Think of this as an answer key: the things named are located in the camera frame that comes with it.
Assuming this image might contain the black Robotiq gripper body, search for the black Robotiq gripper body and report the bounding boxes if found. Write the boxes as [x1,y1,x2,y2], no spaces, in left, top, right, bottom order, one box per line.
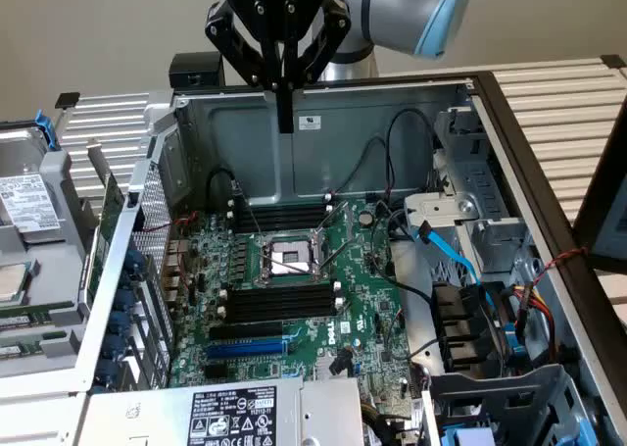
[223,0,328,41]

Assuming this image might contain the RAM slot white latches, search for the RAM slot white latches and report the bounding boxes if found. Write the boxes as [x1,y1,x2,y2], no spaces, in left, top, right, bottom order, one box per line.
[218,281,343,301]
[217,296,345,319]
[226,194,334,212]
[226,204,335,224]

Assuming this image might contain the black box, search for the black box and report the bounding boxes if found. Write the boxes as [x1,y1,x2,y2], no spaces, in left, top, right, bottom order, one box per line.
[169,52,225,89]

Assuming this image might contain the grey open PC case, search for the grey open PC case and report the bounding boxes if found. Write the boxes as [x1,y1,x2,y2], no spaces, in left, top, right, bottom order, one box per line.
[0,71,627,446]

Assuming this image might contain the green graphics card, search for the green graphics card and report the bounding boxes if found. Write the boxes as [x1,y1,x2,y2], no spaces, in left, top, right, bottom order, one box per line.
[83,139,127,315]

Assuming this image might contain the blue plastic disk clip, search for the blue plastic disk clip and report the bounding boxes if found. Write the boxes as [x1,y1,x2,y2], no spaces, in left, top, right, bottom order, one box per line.
[34,110,63,153]

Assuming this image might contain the metal rear port block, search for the metal rear port block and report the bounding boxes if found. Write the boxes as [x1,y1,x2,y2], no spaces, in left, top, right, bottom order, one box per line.
[166,239,191,272]
[162,272,188,304]

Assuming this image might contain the CPU socket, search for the CPU socket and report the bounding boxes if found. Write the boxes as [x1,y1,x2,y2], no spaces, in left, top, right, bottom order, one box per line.
[253,230,330,288]

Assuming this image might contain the blue slot retention clip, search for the blue slot retention clip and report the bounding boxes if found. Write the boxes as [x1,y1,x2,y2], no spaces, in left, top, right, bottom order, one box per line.
[101,334,127,359]
[121,249,146,273]
[112,287,137,313]
[107,311,132,335]
[93,358,120,383]

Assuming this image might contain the green Dell motherboard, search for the green Dell motherboard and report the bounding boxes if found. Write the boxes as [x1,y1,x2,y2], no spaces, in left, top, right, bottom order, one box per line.
[169,198,427,411]

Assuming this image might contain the silver hard disk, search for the silver hard disk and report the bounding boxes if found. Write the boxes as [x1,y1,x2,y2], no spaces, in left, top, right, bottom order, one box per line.
[0,125,68,245]

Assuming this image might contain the grey metal disk bay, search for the grey metal disk bay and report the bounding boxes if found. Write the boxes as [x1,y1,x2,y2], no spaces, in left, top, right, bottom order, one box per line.
[433,106,538,278]

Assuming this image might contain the long black expansion slot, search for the long black expansion slot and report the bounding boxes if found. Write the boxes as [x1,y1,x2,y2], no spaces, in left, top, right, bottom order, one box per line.
[209,321,284,342]

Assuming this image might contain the grey parts rack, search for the grey parts rack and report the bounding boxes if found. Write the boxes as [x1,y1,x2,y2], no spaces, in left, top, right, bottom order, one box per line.
[0,120,102,381]

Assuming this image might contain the blue expansion slot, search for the blue expansion slot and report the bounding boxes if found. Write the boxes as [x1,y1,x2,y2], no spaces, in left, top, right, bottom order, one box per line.
[205,340,288,362]

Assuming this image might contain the black plastic shroud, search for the black plastic shroud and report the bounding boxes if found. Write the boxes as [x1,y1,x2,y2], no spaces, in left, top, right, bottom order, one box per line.
[429,281,494,374]

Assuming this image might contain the silver CPU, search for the silver CPU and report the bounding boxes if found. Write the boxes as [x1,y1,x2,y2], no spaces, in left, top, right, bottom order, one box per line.
[0,263,28,304]

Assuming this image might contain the silver chipset heatsink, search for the silver chipset heatsink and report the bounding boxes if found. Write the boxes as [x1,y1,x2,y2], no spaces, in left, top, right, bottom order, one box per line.
[314,355,355,379]

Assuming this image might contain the black framed monitor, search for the black framed monitor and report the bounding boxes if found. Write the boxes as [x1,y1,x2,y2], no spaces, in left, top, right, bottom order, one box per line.
[571,105,627,273]

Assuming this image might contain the silver power supply unit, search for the silver power supply unit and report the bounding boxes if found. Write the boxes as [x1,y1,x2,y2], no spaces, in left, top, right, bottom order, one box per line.
[72,375,367,446]

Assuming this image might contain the dark grey drive cage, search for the dark grey drive cage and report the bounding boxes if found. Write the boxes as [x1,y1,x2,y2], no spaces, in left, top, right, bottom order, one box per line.
[421,362,606,446]

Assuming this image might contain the blue plastic drive carrier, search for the blue plastic drive carrier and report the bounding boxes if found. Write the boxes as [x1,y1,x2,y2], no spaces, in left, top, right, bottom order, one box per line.
[440,424,497,446]
[575,414,598,446]

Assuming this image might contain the black looped wire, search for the black looped wire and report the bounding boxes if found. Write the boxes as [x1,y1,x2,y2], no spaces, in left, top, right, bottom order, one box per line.
[383,108,438,197]

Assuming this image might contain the black and red wire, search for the black and red wire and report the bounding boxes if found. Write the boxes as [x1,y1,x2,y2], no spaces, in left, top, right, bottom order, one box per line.
[330,136,393,196]

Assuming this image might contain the thick black wire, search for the thick black wire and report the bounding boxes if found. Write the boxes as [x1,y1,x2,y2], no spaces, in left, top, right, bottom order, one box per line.
[207,168,242,212]

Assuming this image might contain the wire locking lever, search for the wire locking lever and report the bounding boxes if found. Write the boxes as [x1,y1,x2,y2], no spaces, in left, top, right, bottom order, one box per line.
[261,251,317,276]
[233,183,268,236]

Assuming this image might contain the thin red wire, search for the thin red wire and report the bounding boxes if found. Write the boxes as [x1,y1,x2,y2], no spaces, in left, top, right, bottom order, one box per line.
[131,212,202,234]

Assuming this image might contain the silver drive bracket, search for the silver drive bracket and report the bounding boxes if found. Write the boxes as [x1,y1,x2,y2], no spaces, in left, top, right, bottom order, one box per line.
[404,190,480,231]

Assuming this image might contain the light blue SATA wire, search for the light blue SATA wire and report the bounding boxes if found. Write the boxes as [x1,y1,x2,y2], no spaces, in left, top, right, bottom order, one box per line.
[414,222,499,320]

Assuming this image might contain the long black wire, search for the long black wire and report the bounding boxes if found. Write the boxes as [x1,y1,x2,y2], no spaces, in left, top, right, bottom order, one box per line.
[369,200,440,303]

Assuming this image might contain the curved black wire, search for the curved black wire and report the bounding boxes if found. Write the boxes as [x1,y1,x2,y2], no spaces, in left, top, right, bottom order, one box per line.
[384,308,442,362]

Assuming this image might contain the red black twisted wire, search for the red black twisted wire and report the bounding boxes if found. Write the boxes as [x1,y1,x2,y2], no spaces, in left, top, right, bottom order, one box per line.
[542,246,590,271]

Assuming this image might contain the black wire plug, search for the black wire plug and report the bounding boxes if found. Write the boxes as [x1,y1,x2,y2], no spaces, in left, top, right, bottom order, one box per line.
[330,348,355,376]

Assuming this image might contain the coloured power wire bundle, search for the coloured power wire bundle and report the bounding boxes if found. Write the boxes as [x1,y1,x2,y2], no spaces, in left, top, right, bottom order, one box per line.
[508,281,559,364]

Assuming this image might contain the yellow black wire bundle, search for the yellow black wire bundle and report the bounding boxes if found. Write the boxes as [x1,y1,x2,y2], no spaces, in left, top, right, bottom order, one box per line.
[361,400,425,446]

